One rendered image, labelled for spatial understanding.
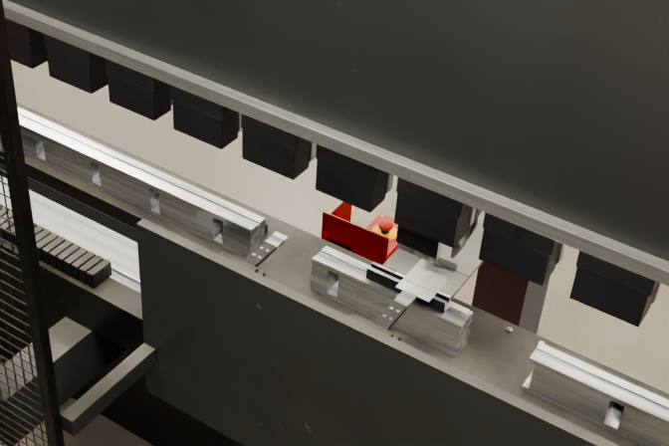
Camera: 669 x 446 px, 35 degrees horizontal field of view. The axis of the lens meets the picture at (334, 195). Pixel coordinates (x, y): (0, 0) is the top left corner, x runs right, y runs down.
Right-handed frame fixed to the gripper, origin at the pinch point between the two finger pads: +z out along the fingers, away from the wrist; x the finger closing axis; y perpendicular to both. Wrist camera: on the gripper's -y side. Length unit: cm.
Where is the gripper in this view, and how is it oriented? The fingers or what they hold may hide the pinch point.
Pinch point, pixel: (442, 248)
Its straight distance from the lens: 239.6
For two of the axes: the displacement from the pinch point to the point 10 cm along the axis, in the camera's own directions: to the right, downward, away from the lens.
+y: -3.8, -1.5, -9.1
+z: -3.9, 9.2, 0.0
